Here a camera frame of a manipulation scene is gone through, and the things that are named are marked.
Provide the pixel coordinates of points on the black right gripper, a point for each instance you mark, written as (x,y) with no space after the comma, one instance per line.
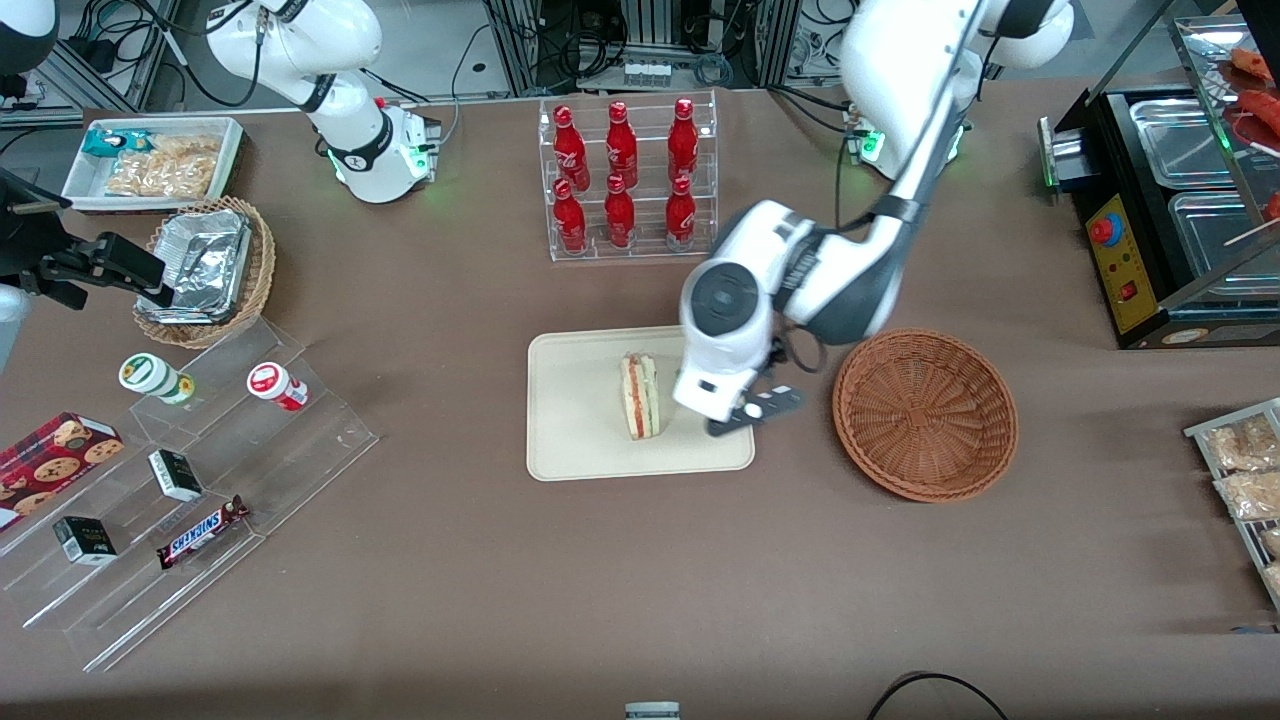
(30,243)

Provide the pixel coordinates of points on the triangular sandwich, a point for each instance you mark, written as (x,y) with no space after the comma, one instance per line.
(640,400)

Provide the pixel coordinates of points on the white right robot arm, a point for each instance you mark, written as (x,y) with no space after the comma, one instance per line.
(345,60)

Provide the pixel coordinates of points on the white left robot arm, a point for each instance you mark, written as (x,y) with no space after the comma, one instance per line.
(900,60)

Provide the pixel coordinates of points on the white rectangular snack tray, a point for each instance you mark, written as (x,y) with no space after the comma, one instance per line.
(80,190)

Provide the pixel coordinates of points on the beige plastic tray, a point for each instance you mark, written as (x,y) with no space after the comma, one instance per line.
(580,420)

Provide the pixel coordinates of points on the light wicker basket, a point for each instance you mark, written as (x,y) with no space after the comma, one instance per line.
(262,260)

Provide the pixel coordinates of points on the brown wicker basket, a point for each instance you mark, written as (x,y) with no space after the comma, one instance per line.
(925,415)

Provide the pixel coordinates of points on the aluminium foil container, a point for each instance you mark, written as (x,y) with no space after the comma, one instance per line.
(205,260)

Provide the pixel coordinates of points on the clear bag of chips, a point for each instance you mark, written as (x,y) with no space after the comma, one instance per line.
(165,168)

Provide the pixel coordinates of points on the green capped white cup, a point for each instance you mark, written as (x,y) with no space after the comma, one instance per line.
(150,375)

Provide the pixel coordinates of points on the teal snack packet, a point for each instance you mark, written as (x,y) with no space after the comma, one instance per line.
(110,142)

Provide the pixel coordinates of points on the red cola bottle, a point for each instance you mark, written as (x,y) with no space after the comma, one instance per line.
(571,150)
(683,140)
(570,220)
(681,215)
(621,145)
(619,215)

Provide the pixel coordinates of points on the red cookie box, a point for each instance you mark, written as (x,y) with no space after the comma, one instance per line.
(55,455)

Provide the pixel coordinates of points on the red capped white cup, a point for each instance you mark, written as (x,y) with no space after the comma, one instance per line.
(275,384)

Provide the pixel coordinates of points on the small black box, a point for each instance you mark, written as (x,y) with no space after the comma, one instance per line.
(85,540)
(175,475)

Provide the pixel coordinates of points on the clear acrylic bottle rack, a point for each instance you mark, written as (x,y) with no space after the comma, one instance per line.
(650,130)

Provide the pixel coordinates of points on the clear acrylic stepped shelf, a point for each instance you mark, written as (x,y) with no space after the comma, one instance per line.
(300,450)

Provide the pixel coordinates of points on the Snickers chocolate bar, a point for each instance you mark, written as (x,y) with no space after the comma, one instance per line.
(200,533)

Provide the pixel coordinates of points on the white power strip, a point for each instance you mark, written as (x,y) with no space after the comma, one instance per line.
(647,74)

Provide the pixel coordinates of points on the small grey device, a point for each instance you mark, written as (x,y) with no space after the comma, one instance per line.
(652,711)

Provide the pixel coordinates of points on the black food warmer cabinet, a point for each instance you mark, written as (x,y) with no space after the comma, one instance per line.
(1120,270)

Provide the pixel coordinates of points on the steel warmer pan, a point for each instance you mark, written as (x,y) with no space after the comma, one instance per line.
(1210,235)
(1180,140)

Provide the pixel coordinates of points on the clear bag of pastry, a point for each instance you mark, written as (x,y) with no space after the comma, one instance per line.
(1240,445)
(1272,542)
(1274,580)
(1250,495)

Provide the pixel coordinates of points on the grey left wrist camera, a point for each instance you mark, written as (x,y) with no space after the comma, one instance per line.
(765,405)

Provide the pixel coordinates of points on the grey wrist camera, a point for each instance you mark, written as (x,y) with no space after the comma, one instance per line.
(10,325)
(765,405)

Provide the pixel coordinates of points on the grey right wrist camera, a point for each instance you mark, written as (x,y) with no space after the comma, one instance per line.
(10,325)

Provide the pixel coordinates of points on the aluminium frame rail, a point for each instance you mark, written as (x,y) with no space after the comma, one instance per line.
(100,60)

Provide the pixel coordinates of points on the aluminium frame post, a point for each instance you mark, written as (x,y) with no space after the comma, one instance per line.
(775,40)
(520,45)

